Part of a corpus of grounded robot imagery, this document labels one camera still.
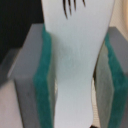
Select pale green gripper left finger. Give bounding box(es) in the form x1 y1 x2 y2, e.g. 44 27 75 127
13 24 55 128

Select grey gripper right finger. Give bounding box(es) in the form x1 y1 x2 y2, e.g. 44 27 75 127
95 27 128 128

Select pink tray mat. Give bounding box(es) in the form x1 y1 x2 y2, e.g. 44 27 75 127
0 79 99 128

